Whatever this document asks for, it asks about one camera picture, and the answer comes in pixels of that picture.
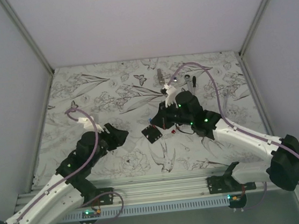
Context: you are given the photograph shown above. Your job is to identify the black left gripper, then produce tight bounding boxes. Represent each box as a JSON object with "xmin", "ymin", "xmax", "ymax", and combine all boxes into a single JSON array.
[{"xmin": 84, "ymin": 121, "xmax": 132, "ymax": 167}]

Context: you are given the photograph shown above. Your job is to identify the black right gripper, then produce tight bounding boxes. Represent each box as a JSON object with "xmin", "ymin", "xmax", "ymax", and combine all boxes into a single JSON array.
[{"xmin": 148, "ymin": 97, "xmax": 194, "ymax": 132}]

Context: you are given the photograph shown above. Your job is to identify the black fuse box base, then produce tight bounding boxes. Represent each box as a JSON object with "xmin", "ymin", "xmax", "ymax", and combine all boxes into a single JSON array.
[{"xmin": 141, "ymin": 125, "xmax": 163, "ymax": 143}]

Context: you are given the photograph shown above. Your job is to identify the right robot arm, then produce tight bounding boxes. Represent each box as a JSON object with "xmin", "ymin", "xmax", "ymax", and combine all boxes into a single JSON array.
[{"xmin": 151, "ymin": 91, "xmax": 299, "ymax": 192}]

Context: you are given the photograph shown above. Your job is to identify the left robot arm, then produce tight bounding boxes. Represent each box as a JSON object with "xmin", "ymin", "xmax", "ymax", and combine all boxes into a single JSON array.
[{"xmin": 0, "ymin": 123, "xmax": 129, "ymax": 224}]

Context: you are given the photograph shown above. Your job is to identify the clear plastic fuse box cover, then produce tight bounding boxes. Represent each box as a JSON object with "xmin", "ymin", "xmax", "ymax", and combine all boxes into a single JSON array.
[{"xmin": 123, "ymin": 139, "xmax": 137, "ymax": 153}]

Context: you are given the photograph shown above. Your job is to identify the ratchet wrench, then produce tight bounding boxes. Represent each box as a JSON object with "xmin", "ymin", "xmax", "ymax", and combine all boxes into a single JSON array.
[{"xmin": 184, "ymin": 74, "xmax": 194, "ymax": 94}]

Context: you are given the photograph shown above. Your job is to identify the silver open end wrench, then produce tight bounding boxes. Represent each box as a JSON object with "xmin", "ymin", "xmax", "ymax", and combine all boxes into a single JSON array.
[{"xmin": 222, "ymin": 90, "xmax": 230, "ymax": 115}]

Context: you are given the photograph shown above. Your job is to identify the left controller board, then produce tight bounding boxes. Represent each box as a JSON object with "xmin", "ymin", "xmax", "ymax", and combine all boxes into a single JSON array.
[{"xmin": 82, "ymin": 209, "xmax": 101, "ymax": 219}]

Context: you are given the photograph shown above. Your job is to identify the controller board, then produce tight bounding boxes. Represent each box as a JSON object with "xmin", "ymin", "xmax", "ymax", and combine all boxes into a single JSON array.
[
  {"xmin": 227, "ymin": 194, "xmax": 245, "ymax": 202},
  {"xmin": 82, "ymin": 209, "xmax": 101, "ymax": 219}
]

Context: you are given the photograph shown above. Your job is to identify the right controller board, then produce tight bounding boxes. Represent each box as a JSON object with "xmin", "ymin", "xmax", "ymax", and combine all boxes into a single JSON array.
[{"xmin": 227, "ymin": 194, "xmax": 245, "ymax": 202}]

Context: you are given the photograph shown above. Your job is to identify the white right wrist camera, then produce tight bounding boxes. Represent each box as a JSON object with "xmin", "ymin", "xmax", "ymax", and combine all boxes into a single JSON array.
[{"xmin": 161, "ymin": 84, "xmax": 177, "ymax": 108}]

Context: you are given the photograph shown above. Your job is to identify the metal bracket block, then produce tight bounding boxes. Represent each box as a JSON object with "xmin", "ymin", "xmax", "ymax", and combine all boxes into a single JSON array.
[{"xmin": 157, "ymin": 69, "xmax": 165, "ymax": 85}]

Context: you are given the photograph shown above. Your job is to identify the black handled screwdriver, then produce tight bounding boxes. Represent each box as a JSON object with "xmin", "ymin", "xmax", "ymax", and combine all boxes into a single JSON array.
[{"xmin": 192, "ymin": 76, "xmax": 197, "ymax": 88}]

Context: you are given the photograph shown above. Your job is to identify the aluminium frame rail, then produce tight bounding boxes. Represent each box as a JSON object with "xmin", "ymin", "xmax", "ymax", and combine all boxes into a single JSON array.
[{"xmin": 11, "ymin": 157, "xmax": 299, "ymax": 219}]

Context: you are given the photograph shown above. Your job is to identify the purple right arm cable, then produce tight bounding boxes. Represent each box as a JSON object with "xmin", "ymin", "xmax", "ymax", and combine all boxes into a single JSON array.
[{"xmin": 170, "ymin": 49, "xmax": 299, "ymax": 199}]

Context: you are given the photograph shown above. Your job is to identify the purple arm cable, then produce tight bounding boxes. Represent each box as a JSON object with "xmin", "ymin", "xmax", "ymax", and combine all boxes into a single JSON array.
[
  {"xmin": 0, "ymin": 105, "xmax": 109, "ymax": 224},
  {"xmin": 170, "ymin": 49, "xmax": 299, "ymax": 199}
]

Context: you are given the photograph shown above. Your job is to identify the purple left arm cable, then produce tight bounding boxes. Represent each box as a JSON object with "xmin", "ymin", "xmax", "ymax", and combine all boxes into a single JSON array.
[{"xmin": 0, "ymin": 105, "xmax": 109, "ymax": 224}]

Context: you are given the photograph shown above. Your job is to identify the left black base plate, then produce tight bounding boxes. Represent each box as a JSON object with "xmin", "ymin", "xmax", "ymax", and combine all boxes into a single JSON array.
[{"xmin": 81, "ymin": 187, "xmax": 114, "ymax": 207}]

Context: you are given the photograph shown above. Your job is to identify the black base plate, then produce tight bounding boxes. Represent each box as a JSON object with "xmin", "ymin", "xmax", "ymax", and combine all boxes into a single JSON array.
[
  {"xmin": 206, "ymin": 176, "xmax": 257, "ymax": 194},
  {"xmin": 81, "ymin": 187, "xmax": 114, "ymax": 207}
]

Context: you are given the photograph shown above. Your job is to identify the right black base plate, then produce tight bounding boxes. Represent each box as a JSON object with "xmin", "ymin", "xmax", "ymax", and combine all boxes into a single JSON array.
[{"xmin": 206, "ymin": 176, "xmax": 257, "ymax": 194}]

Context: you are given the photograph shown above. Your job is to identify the white slotted cable duct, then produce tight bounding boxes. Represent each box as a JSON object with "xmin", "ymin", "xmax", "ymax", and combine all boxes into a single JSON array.
[{"xmin": 61, "ymin": 195, "xmax": 230, "ymax": 223}]

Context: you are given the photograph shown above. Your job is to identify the right aluminium corner post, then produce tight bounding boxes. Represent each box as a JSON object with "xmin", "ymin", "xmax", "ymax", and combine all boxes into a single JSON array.
[{"xmin": 232, "ymin": 0, "xmax": 294, "ymax": 56}]

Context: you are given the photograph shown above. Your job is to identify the aluminium corner post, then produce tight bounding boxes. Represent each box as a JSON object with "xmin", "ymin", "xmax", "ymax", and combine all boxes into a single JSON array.
[
  {"xmin": 232, "ymin": 0, "xmax": 294, "ymax": 56},
  {"xmin": 0, "ymin": 0, "xmax": 54, "ymax": 76}
]

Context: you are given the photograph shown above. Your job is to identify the left aluminium corner post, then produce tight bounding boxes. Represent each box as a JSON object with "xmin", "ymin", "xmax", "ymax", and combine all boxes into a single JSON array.
[{"xmin": 0, "ymin": 0, "xmax": 54, "ymax": 76}]

